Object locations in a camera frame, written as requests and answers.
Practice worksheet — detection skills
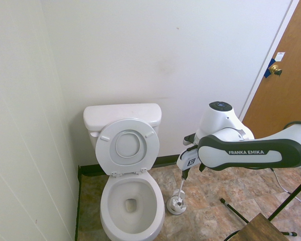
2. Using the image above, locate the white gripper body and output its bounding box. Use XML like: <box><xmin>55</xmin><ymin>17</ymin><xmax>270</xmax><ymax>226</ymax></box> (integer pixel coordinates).
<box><xmin>176</xmin><ymin>147</ymin><xmax>203</xmax><ymax>174</ymax></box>

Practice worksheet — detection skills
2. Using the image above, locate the white toilet brush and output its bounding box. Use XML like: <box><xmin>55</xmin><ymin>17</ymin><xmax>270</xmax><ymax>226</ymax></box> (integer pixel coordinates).
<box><xmin>172</xmin><ymin>177</ymin><xmax>186</xmax><ymax>209</ymax></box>

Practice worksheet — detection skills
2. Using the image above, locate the white toilet brush holder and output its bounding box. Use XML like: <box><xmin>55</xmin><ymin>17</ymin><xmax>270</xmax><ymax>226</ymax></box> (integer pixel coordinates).
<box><xmin>167</xmin><ymin>190</ymin><xmax>187</xmax><ymax>215</ymax></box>

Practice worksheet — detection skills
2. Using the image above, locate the white toilet seat cover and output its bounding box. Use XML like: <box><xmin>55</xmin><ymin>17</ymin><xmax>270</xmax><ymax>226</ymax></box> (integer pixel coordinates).
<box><xmin>115</xmin><ymin>130</ymin><xmax>141</xmax><ymax>158</ymax></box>

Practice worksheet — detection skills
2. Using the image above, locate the white toilet seat lid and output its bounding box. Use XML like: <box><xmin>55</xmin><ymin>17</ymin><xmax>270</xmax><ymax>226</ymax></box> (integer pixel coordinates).
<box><xmin>95</xmin><ymin>117</ymin><xmax>161</xmax><ymax>176</ymax></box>

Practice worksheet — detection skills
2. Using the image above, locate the white toilet tank lid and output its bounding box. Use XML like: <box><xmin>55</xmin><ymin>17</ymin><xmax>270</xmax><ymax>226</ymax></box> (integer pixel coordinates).
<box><xmin>83</xmin><ymin>103</ymin><xmax>163</xmax><ymax>131</ymax></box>

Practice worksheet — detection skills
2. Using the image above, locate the white toilet bowl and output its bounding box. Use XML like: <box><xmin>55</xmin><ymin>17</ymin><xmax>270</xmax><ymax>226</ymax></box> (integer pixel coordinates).
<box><xmin>99</xmin><ymin>168</ymin><xmax>166</xmax><ymax>241</ymax></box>

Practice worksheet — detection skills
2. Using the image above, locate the dark wooden table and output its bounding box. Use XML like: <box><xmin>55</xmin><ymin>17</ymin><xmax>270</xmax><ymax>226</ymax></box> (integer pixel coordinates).
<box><xmin>237</xmin><ymin>212</ymin><xmax>285</xmax><ymax>241</ymax></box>

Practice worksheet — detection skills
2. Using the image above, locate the blue tape strip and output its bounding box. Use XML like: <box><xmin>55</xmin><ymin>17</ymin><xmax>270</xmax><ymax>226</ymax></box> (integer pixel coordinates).
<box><xmin>263</xmin><ymin>58</ymin><xmax>278</xmax><ymax>79</ymax></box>

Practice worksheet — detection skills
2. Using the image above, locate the brown wooden door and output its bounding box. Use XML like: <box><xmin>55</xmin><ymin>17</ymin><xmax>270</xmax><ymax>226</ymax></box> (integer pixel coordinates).
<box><xmin>242</xmin><ymin>0</ymin><xmax>301</xmax><ymax>140</ymax></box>

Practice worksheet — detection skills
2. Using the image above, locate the brass door knob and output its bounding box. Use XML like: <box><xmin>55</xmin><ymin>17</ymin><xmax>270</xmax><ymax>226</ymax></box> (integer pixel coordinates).
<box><xmin>269</xmin><ymin>64</ymin><xmax>283</xmax><ymax>77</ymax></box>

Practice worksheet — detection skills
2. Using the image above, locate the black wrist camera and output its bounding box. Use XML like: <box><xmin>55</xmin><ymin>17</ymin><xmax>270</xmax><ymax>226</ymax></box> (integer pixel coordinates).
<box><xmin>183</xmin><ymin>134</ymin><xmax>199</xmax><ymax>147</ymax></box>

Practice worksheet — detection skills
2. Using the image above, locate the black wall baseboard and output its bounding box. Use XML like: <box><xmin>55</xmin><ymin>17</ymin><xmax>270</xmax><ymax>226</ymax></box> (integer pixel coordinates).
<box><xmin>78</xmin><ymin>153</ymin><xmax>187</xmax><ymax>176</ymax></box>
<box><xmin>74</xmin><ymin>165</ymin><xmax>82</xmax><ymax>241</ymax></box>

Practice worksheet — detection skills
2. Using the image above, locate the black floor cable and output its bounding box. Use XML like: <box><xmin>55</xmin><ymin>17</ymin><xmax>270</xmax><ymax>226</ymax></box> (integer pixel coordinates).
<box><xmin>223</xmin><ymin>229</ymin><xmax>241</xmax><ymax>241</ymax></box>

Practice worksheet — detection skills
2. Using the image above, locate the white floor cable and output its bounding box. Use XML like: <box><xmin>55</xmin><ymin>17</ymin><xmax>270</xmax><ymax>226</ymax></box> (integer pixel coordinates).
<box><xmin>271</xmin><ymin>168</ymin><xmax>301</xmax><ymax>210</ymax></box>

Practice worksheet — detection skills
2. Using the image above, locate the black camera tripod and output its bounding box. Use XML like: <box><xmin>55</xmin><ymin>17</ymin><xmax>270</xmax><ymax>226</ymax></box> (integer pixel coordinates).
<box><xmin>220</xmin><ymin>172</ymin><xmax>301</xmax><ymax>238</ymax></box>

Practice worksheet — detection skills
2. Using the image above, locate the white door frame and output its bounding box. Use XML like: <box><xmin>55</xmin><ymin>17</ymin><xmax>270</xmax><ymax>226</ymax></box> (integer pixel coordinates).
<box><xmin>237</xmin><ymin>0</ymin><xmax>301</xmax><ymax>124</ymax></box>

